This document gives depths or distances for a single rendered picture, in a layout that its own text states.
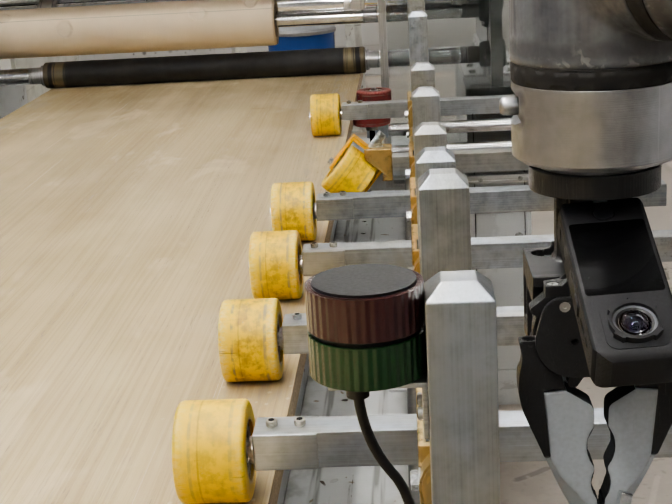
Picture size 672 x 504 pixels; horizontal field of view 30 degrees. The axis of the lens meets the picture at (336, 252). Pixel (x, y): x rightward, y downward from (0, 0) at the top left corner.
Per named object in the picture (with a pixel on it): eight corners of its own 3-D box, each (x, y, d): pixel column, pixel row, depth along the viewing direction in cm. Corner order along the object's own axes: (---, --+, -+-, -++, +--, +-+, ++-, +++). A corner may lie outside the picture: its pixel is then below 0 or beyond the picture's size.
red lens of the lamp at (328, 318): (424, 302, 66) (422, 262, 66) (426, 341, 61) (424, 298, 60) (311, 306, 67) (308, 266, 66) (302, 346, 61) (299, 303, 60)
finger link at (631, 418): (637, 486, 77) (638, 345, 75) (655, 533, 72) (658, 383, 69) (586, 487, 78) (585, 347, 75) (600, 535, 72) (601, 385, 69)
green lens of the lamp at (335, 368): (425, 346, 67) (424, 307, 66) (428, 389, 61) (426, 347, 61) (313, 350, 67) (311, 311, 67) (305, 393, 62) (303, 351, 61)
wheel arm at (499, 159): (629, 161, 192) (629, 142, 192) (633, 165, 190) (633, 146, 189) (391, 171, 195) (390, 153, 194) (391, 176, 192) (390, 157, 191)
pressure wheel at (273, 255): (297, 215, 145) (295, 267, 140) (304, 261, 151) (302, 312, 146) (247, 217, 146) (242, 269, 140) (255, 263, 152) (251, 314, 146)
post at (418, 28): (435, 257, 246) (426, 9, 233) (435, 262, 243) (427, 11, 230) (417, 257, 247) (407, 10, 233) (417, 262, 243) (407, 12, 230)
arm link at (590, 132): (699, 86, 63) (505, 95, 63) (697, 181, 64) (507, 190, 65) (663, 62, 71) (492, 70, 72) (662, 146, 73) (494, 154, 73)
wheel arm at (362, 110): (583, 106, 241) (583, 87, 240) (586, 109, 237) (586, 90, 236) (324, 118, 244) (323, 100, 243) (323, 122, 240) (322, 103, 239)
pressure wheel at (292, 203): (312, 231, 165) (317, 246, 173) (311, 173, 167) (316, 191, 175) (267, 233, 165) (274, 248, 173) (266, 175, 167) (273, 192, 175)
